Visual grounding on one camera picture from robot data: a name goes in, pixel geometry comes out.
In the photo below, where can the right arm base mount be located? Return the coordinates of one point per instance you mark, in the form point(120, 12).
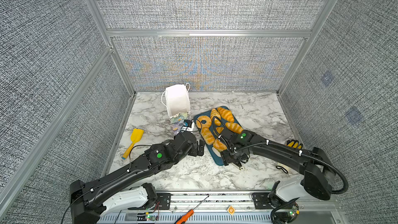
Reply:
point(282, 212)

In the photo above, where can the fake croissant top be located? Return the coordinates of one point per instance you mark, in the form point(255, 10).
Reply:
point(226, 114)

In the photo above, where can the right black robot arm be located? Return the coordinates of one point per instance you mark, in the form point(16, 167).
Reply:
point(317, 176)

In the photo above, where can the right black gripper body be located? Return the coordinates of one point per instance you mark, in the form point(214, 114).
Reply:
point(229, 156)

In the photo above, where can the fake croissant right middle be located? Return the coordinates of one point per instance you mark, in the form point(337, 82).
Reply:
point(234, 127)

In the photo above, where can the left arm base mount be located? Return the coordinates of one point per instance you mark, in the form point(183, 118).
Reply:
point(163, 202)

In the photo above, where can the fake croissant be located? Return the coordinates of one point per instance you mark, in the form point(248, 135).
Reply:
point(226, 114)
point(234, 127)
point(215, 117)

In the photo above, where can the teal rectangular tray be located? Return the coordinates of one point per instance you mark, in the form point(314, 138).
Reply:
point(215, 154)

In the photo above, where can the fake ring donut bread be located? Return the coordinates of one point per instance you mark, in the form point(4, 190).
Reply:
point(203, 122)

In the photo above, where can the orange handled screwdriver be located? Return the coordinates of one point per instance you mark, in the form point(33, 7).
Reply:
point(185, 217)

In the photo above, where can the white floral paper bag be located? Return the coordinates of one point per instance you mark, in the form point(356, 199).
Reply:
point(176, 100)

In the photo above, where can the fake round striped bun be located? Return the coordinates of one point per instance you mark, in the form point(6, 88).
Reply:
point(219, 129)

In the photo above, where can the yellow toy spatula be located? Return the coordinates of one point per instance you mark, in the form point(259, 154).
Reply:
point(135, 137)

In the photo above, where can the fake long twisted bread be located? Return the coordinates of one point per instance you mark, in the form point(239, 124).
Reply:
point(207, 136)

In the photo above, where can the fake croissant upper left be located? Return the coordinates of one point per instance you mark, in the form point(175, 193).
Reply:
point(215, 117)

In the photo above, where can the small orange tag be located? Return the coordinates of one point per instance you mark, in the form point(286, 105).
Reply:
point(231, 210)

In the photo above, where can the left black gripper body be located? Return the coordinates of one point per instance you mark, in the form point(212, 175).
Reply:
point(193, 151)

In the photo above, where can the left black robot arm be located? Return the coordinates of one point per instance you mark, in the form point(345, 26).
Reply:
point(92, 200)

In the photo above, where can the aluminium front rail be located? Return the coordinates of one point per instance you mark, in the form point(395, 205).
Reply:
point(215, 210)

